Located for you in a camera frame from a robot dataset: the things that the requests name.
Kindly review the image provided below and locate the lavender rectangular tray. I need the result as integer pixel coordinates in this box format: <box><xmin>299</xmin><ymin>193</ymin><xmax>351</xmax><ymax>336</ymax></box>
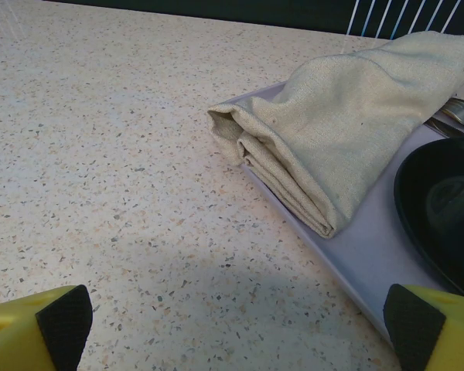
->
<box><xmin>215</xmin><ymin>80</ymin><xmax>464</xmax><ymax>347</ymax></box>

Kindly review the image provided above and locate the beige folded cloth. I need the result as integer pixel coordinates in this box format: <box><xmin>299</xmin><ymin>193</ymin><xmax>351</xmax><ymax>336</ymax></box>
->
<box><xmin>207</xmin><ymin>33</ymin><xmax>464</xmax><ymax>240</ymax></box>

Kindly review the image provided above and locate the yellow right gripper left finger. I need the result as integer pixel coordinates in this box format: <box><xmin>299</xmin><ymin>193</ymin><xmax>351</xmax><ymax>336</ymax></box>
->
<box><xmin>0</xmin><ymin>284</ymin><xmax>92</xmax><ymax>371</ymax></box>

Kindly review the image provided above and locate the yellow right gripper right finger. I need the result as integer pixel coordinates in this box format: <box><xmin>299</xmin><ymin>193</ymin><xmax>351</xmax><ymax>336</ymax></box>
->
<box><xmin>383</xmin><ymin>284</ymin><xmax>464</xmax><ymax>371</ymax></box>

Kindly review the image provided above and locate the silver knife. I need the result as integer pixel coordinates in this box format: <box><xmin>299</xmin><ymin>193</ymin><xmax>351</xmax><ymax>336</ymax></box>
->
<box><xmin>425</xmin><ymin>117</ymin><xmax>464</xmax><ymax>139</ymax></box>

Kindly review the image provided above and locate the black frying pan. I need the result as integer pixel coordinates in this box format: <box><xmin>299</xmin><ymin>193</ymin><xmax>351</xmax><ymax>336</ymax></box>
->
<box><xmin>393</xmin><ymin>138</ymin><xmax>464</xmax><ymax>298</ymax></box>

